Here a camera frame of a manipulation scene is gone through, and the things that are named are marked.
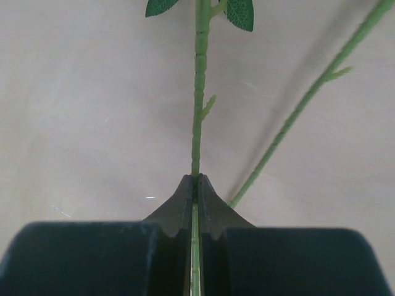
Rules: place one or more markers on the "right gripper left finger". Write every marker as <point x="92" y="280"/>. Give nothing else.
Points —
<point x="147" y="257"/>

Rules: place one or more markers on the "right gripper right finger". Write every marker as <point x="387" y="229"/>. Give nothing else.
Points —
<point x="238" y="258"/>

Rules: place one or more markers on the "pink rose stem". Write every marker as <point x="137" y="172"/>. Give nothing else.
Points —
<point x="330" y="73"/>
<point x="191" y="246"/>

